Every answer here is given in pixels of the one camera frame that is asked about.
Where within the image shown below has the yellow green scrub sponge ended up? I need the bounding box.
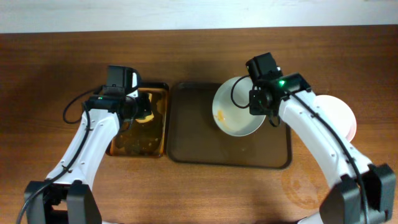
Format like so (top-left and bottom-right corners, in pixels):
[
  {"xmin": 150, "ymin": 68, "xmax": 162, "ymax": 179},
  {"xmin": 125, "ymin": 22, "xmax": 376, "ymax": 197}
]
[{"xmin": 135, "ymin": 92, "xmax": 155, "ymax": 123}]

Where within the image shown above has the grey-white plate with sauce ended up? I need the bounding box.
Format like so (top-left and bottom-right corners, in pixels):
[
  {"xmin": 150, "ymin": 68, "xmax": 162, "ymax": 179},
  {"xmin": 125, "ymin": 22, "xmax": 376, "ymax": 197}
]
[{"xmin": 212, "ymin": 77, "xmax": 266, "ymax": 137}]

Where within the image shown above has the white plate with orange sauce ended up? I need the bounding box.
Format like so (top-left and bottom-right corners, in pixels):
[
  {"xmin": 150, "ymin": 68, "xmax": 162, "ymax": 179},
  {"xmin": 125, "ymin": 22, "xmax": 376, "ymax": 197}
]
[{"xmin": 315, "ymin": 95, "xmax": 357, "ymax": 142}]

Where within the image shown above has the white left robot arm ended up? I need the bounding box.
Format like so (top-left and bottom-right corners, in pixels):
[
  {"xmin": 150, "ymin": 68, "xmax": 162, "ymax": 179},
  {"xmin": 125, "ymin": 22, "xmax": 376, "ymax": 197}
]
[{"xmin": 16, "ymin": 85, "xmax": 150, "ymax": 223}]

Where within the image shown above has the small black sponge tray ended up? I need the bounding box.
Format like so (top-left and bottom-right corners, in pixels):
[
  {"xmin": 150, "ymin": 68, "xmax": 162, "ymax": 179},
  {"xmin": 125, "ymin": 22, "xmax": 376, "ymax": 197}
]
[{"xmin": 106, "ymin": 82, "xmax": 169, "ymax": 158}]

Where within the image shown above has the large brown serving tray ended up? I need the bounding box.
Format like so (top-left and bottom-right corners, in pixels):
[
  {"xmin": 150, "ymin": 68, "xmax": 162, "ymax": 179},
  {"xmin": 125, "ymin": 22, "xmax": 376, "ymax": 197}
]
[{"xmin": 166, "ymin": 82, "xmax": 292, "ymax": 170}]

